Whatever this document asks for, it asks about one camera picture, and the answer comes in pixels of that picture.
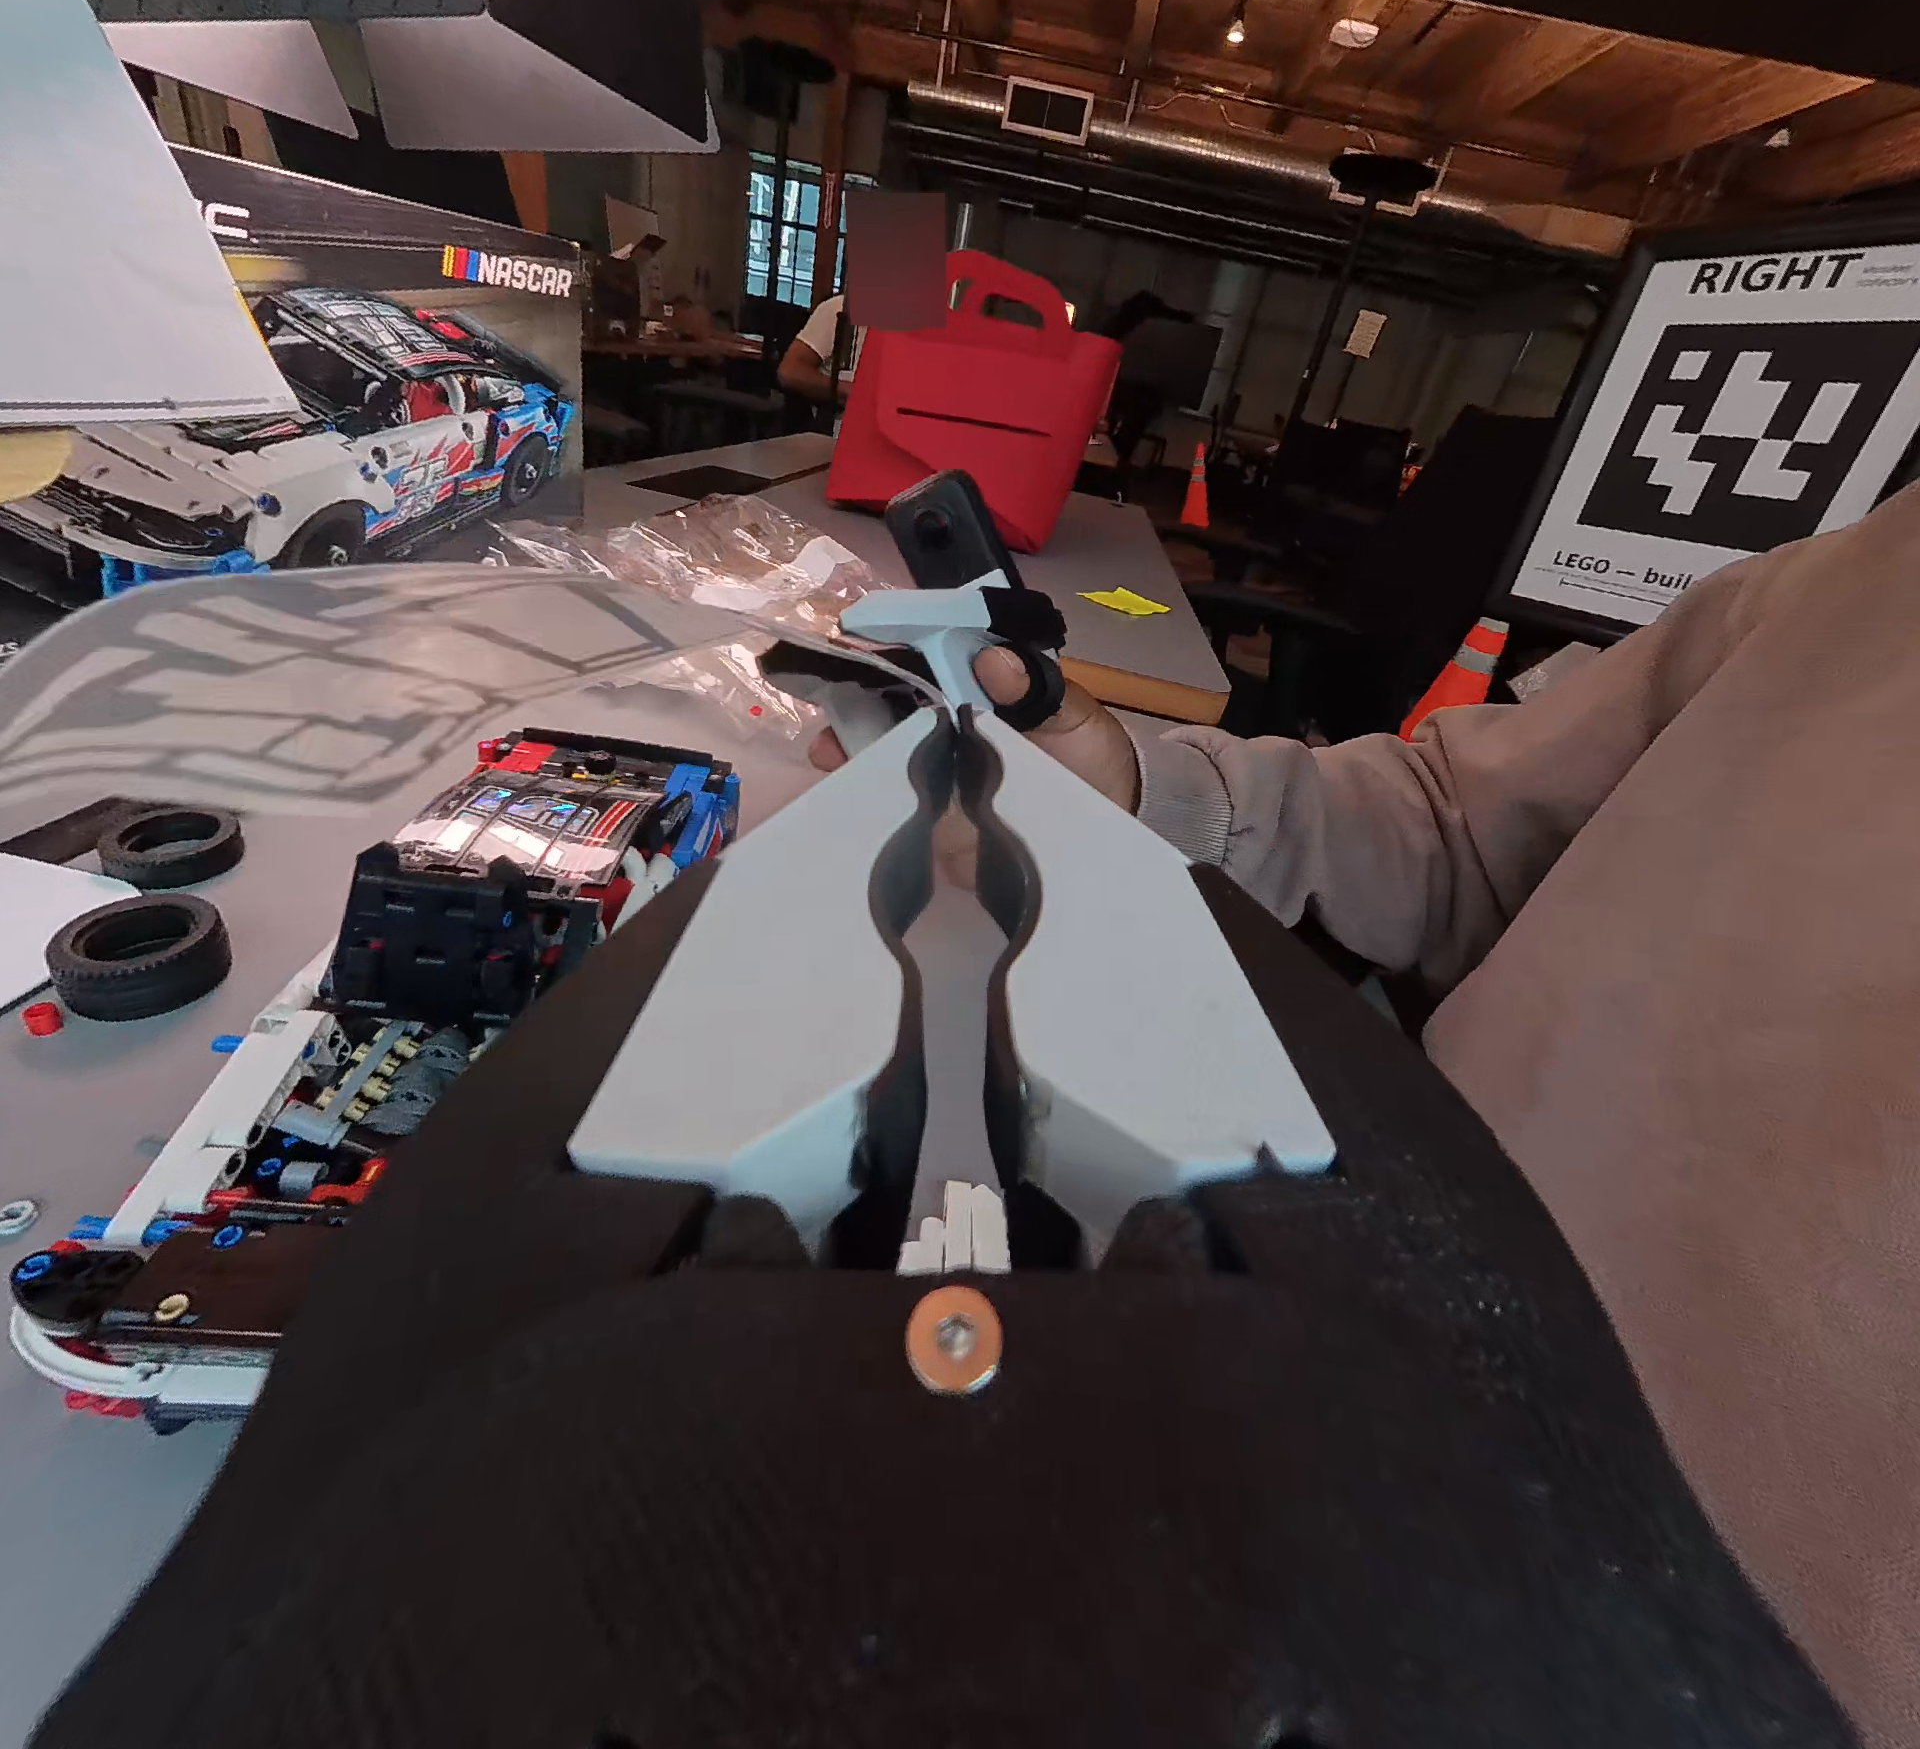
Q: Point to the red felt bag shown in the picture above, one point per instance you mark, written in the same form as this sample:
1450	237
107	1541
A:
977	414

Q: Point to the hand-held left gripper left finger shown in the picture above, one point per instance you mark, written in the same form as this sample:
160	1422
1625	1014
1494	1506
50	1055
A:
750	1030

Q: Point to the white instruction board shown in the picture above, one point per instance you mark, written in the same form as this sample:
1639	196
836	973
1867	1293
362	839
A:
91	203

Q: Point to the white paper sheet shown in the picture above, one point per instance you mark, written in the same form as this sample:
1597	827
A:
46	922

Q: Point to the white air vent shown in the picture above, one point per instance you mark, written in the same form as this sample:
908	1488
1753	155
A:
1049	109

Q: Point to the orange traffic cone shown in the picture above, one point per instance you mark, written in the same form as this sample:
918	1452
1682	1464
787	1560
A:
1193	496
1464	684

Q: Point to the toy brick race car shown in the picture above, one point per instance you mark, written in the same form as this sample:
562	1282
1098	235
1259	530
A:
497	834

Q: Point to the framed black-and-white tag sign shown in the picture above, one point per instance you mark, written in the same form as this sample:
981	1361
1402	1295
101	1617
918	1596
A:
1725	430

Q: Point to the yellow sticky note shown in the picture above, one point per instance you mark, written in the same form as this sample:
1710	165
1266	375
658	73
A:
1124	600

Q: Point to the person's beige sweatshirt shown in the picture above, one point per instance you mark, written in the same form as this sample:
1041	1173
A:
1725	1254

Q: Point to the holographic sticker sheet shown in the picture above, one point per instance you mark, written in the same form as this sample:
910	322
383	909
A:
375	684

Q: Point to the black toy tyre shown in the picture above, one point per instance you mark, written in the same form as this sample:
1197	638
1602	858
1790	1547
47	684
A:
106	978
175	846

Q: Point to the person's right hand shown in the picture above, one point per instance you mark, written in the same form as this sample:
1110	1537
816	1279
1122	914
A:
1094	759

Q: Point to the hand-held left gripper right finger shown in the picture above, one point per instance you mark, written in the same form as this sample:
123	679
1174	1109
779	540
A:
1155	1030

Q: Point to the toy race car box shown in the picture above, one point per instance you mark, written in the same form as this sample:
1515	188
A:
420	324

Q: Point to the person's right forearm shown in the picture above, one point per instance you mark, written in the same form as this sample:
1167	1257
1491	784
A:
1351	819

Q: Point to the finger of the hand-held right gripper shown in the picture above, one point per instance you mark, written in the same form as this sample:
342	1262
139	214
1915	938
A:
867	725
818	662

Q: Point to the clear plastic bags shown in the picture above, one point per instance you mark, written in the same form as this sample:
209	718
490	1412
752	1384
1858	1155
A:
675	548

